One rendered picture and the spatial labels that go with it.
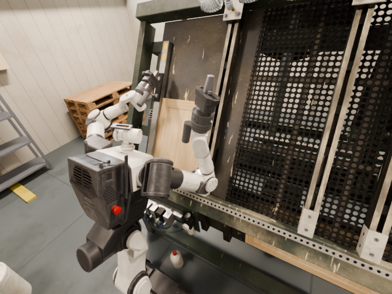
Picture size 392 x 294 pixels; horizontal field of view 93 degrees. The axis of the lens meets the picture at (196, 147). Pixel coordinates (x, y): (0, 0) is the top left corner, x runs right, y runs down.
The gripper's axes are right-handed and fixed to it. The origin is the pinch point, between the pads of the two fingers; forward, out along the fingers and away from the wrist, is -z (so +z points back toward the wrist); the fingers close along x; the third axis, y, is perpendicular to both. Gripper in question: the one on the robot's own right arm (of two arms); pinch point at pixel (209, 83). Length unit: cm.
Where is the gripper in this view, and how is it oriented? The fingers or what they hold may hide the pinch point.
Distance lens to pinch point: 69.9
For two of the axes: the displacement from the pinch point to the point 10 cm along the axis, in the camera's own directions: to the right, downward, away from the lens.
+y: 8.9, -1.6, 4.3
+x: -4.3, -6.2, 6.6
